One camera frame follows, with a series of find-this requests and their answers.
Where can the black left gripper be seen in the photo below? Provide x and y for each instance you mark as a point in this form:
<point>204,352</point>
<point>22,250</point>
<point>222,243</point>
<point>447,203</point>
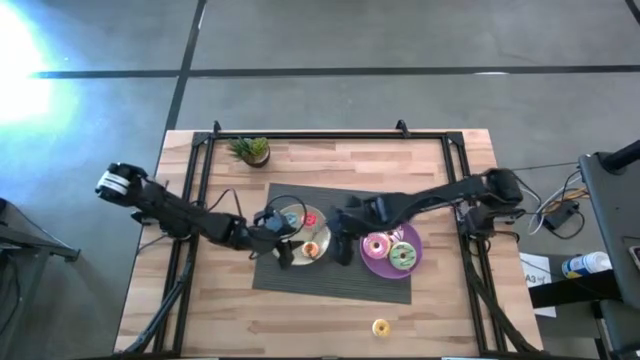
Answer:
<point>267,227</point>

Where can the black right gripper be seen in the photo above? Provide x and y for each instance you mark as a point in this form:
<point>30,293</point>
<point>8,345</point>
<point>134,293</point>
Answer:
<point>345,222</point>

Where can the small orange frosted donut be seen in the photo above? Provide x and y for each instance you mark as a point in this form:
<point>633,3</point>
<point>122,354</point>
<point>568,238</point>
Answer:
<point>310,249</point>

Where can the small blue frosted donut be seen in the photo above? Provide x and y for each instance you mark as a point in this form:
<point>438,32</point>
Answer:
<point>292,219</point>

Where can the large pink frosted donut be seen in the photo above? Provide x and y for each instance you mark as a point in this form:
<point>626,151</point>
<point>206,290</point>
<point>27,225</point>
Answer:
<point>376,245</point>

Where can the small red frosted donut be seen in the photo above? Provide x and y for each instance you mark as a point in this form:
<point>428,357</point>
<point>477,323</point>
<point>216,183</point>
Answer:
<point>310,219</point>

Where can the large green drizzled donut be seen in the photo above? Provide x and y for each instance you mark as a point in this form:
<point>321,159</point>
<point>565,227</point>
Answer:
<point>402,255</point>

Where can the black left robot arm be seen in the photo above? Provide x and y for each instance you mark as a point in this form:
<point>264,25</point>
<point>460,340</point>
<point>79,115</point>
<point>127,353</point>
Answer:
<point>175,215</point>

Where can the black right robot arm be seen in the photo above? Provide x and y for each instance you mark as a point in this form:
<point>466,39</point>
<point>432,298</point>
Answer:
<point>430,200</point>

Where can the silver round plate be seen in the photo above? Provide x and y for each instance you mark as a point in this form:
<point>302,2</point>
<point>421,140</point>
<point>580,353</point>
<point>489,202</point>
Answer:
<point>321,234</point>

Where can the dark grey woven placemat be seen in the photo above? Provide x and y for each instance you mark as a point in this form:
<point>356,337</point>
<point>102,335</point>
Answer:
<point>330,287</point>

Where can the purple round plate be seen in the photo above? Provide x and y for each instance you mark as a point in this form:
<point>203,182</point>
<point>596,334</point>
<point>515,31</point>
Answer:
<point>385,270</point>

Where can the large white purple-drizzled donut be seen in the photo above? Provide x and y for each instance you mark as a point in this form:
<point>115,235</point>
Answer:
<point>396,233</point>

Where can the small yellow frosted donut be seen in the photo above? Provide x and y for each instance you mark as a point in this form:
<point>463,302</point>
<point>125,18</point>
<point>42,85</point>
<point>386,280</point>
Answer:
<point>381,327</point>

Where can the small potted green plant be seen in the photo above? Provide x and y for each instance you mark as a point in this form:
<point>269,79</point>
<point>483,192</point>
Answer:
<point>251,150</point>

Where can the white paper sheet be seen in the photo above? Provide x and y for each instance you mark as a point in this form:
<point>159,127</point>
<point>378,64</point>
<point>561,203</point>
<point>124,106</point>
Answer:
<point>537,285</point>

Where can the black power adapter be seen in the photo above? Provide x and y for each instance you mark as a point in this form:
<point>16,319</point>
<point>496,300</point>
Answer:
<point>560,214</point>

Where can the black shelf board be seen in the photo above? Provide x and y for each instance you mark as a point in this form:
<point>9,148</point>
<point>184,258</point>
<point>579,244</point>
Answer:
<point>570,290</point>

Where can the white blue spray can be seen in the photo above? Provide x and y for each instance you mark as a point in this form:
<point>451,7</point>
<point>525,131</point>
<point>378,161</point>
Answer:
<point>585,264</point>

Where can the grey side table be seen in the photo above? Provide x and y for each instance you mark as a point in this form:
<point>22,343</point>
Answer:
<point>612,220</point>

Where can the black pole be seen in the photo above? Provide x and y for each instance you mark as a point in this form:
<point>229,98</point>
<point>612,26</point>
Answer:
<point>622,157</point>

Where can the black aluminium table frame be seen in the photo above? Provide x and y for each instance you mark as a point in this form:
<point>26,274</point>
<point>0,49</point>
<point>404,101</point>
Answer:
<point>202,165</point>

